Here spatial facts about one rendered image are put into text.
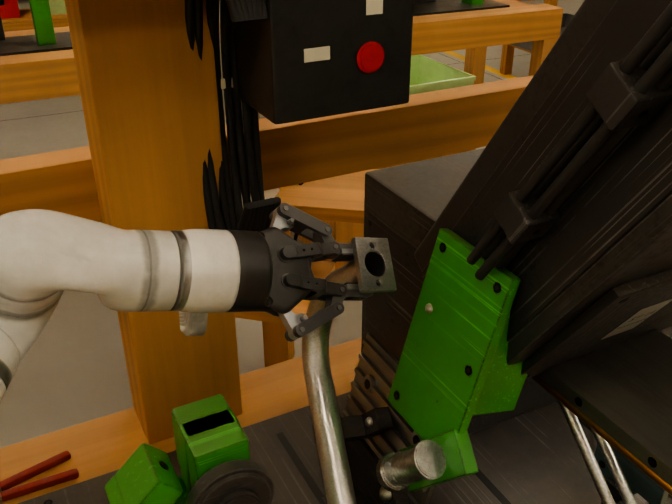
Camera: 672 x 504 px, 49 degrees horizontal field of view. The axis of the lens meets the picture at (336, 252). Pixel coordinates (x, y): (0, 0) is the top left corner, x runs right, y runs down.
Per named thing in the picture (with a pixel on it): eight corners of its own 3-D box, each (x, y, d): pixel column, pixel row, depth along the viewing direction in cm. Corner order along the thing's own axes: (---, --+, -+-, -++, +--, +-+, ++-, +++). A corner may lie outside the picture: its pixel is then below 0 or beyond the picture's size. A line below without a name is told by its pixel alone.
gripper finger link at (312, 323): (281, 334, 69) (322, 300, 73) (292, 349, 70) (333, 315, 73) (294, 327, 67) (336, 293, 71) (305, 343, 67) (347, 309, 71)
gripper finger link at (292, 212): (278, 209, 70) (328, 241, 72) (285, 195, 71) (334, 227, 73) (266, 219, 73) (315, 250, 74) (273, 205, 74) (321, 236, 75)
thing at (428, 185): (594, 389, 110) (639, 178, 94) (423, 456, 98) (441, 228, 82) (515, 326, 125) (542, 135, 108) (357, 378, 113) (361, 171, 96)
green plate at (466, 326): (507, 457, 78) (576, 279, 70) (445, 467, 73) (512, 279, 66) (444, 393, 87) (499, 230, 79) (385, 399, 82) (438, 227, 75)
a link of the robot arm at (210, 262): (191, 249, 74) (130, 247, 71) (234, 209, 65) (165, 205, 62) (200, 338, 72) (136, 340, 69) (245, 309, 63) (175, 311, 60)
